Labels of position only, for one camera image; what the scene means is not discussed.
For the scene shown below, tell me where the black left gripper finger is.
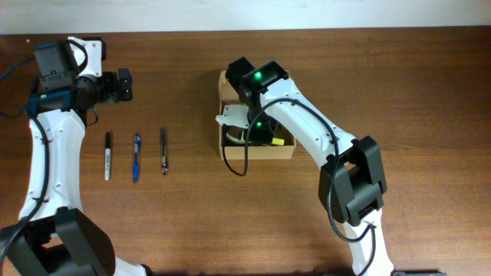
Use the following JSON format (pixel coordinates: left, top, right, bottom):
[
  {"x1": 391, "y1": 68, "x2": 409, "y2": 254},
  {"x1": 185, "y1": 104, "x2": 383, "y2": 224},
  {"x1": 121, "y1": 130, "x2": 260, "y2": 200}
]
[
  {"x1": 119, "y1": 87, "x2": 133, "y2": 101},
  {"x1": 118, "y1": 68, "x2": 132, "y2": 87}
]

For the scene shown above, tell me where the yellow highlighter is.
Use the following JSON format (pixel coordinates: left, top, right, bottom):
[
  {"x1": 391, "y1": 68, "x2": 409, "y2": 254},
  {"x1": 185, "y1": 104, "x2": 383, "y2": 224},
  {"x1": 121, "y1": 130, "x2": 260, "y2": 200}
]
[{"x1": 270, "y1": 137, "x2": 285, "y2": 146}]

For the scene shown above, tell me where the white masking tape roll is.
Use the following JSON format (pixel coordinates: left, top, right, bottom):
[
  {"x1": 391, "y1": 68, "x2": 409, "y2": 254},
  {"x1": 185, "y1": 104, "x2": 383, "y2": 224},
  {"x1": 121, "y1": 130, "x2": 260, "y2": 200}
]
[{"x1": 223, "y1": 130, "x2": 246, "y2": 145}]

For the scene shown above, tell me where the black and white marker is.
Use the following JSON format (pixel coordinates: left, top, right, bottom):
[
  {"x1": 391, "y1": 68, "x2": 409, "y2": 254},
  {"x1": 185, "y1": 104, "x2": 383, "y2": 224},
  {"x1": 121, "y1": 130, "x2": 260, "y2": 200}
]
[{"x1": 104, "y1": 132, "x2": 111, "y2": 181}]

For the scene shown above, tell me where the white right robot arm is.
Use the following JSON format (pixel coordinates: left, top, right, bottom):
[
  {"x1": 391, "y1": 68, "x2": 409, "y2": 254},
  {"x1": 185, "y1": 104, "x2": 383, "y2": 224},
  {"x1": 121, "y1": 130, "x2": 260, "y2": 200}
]
[{"x1": 216, "y1": 57, "x2": 395, "y2": 275}]

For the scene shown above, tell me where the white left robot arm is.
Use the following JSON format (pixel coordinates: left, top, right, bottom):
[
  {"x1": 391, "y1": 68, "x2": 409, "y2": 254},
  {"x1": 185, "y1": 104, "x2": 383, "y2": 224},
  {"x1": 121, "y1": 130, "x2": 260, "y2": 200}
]
[{"x1": 1, "y1": 69, "x2": 153, "y2": 275}]

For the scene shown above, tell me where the open cardboard box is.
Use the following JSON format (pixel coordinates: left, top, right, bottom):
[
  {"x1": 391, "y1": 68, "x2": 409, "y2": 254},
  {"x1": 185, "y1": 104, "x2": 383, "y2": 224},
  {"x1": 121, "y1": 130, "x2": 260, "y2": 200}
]
[{"x1": 218, "y1": 71, "x2": 297, "y2": 160}]

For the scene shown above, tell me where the blue pen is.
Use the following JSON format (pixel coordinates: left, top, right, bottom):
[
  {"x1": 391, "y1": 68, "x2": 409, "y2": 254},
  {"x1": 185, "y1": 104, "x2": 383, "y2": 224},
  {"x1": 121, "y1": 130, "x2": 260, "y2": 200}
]
[{"x1": 133, "y1": 133, "x2": 141, "y2": 183}]

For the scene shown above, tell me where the black pen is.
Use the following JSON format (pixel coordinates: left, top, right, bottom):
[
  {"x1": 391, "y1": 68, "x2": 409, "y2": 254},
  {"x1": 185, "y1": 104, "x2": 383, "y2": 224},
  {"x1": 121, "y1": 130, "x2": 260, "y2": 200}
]
[{"x1": 160, "y1": 126, "x2": 168, "y2": 176}]

